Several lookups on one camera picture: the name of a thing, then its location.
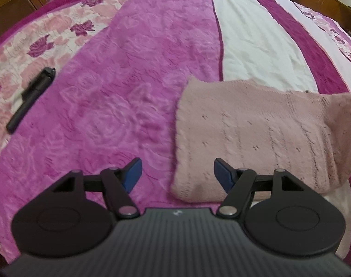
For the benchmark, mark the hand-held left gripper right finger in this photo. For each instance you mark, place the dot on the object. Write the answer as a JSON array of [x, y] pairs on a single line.
[[224, 174]]

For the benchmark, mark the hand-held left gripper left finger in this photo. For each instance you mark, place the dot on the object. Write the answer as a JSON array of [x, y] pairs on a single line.
[[133, 174]]

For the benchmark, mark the pink knitted sweater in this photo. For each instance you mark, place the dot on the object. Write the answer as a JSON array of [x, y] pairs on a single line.
[[250, 132]]

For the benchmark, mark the magenta floral bed blanket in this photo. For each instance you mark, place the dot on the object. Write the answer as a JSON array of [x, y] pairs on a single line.
[[120, 63]]

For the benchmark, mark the black selfie stick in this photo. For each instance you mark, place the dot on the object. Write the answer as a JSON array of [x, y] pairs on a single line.
[[34, 92]]

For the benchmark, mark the dark wooden headboard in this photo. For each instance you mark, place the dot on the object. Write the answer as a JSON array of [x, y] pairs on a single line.
[[8, 5]]

